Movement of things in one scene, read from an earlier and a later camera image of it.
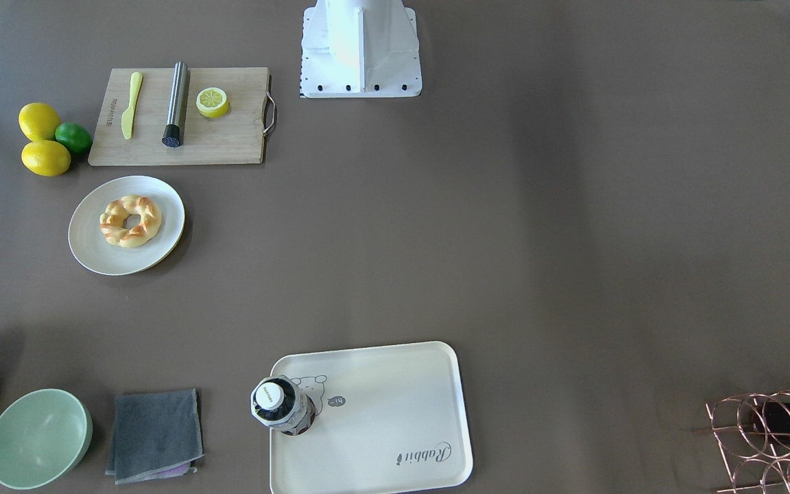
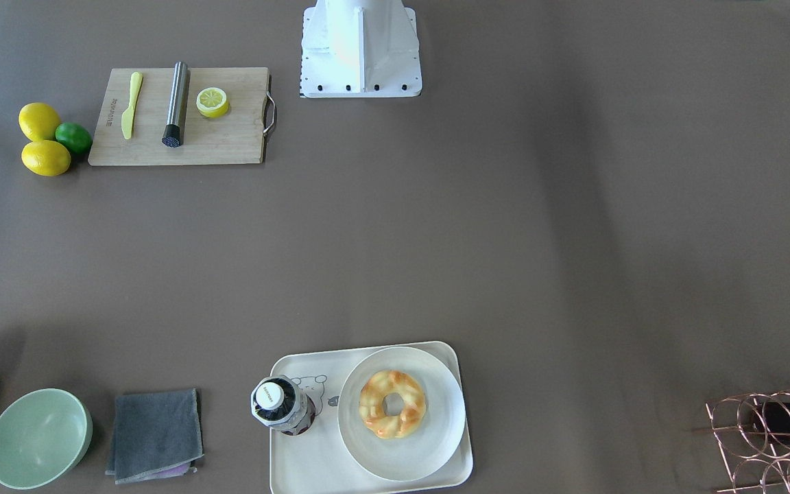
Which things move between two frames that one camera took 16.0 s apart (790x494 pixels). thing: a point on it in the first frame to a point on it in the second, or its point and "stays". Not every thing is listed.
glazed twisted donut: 112,218 to 372,409
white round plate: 92,252 to 401,414
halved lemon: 212,102 stays
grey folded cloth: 156,436 stays
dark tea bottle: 277,403 stays
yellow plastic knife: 127,117 stays
